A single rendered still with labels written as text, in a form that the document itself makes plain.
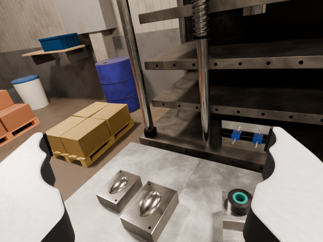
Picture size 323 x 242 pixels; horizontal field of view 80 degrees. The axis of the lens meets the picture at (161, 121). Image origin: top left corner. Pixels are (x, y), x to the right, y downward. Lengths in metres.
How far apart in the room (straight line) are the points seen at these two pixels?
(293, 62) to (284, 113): 0.24
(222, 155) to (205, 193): 0.29
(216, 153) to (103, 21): 3.17
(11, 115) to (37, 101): 1.31
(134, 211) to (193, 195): 0.27
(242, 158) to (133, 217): 0.64
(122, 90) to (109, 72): 0.38
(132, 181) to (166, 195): 0.19
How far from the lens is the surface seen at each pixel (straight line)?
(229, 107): 1.09
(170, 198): 0.84
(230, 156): 1.14
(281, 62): 0.98
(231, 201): 0.73
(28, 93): 5.48
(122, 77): 3.50
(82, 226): 0.98
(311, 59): 0.99
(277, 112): 1.07
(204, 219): 0.86
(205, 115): 1.10
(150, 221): 0.80
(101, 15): 3.85
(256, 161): 1.14
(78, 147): 2.56
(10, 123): 4.33
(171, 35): 3.53
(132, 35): 1.17
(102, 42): 3.99
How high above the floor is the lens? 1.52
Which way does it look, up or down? 28 degrees down
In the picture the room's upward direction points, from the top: 10 degrees counter-clockwise
